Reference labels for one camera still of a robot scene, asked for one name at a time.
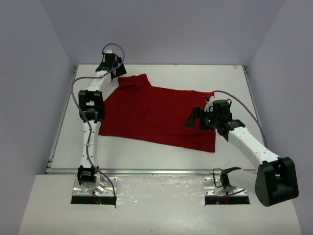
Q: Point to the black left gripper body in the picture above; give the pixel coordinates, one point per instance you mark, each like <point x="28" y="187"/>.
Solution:
<point x="120" y="70"/>

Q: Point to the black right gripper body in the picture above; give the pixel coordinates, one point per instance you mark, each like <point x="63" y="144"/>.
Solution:
<point x="209" y="121"/>

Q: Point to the red t shirt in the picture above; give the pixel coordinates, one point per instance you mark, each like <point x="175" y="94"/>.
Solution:
<point x="137" y="110"/>

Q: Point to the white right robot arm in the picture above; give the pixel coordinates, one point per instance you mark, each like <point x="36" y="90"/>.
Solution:
<point x="275" y="180"/>

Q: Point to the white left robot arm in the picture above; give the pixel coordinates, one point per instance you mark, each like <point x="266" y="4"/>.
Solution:
<point x="90" y="101"/>

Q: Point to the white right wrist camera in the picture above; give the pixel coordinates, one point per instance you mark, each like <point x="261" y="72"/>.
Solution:
<point x="209" y="98"/>

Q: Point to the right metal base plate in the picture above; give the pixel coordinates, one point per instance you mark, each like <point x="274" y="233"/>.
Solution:
<point x="213" y="188"/>

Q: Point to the metal base plate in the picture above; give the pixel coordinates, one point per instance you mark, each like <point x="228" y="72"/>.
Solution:
<point x="213" y="188"/>
<point x="101" y="188"/>

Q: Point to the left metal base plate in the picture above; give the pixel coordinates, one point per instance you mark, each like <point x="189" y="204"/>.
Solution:
<point x="101" y="188"/>

